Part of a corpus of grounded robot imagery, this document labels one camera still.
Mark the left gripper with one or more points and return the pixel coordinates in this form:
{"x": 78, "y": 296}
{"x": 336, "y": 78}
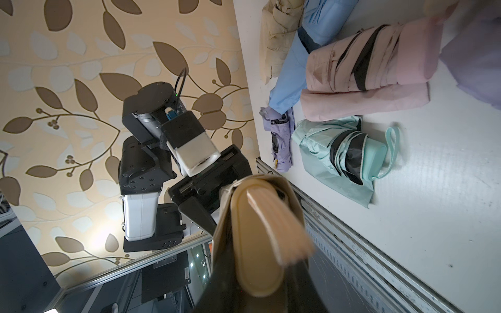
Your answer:
{"x": 198, "y": 196}

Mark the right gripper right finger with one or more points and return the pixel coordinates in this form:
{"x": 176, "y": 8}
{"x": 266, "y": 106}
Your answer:
{"x": 299, "y": 291}

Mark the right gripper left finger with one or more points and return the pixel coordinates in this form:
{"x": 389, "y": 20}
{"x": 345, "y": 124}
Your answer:
{"x": 223, "y": 292}

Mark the cream sleeved umbrella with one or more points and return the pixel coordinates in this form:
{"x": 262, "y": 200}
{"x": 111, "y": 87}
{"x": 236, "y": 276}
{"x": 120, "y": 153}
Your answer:
{"x": 223, "y": 234}

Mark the tan umbrella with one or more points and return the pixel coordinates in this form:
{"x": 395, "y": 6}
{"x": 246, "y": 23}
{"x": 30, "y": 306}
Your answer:
{"x": 268, "y": 236}

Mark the purple umbrella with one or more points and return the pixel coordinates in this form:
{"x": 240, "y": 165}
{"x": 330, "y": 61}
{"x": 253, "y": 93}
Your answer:
{"x": 281, "y": 128}

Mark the mint green umbrella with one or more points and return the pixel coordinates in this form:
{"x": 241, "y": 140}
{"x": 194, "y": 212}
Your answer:
{"x": 345, "y": 159}

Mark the pink sleeved umbrella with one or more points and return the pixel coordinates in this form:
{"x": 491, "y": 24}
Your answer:
{"x": 326, "y": 107}

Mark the beige umbrella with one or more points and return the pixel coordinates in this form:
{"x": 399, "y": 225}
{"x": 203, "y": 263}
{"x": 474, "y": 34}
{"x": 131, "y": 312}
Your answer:
{"x": 279, "y": 23}

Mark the blue sleeved umbrella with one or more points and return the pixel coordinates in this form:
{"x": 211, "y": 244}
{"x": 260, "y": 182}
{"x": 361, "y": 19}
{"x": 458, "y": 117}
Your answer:
{"x": 320, "y": 24}

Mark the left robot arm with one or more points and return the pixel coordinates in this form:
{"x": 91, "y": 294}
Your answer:
{"x": 170, "y": 169}

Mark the aluminium front rail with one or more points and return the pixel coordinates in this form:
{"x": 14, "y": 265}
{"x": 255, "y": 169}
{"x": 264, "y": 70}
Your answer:
{"x": 379, "y": 279}

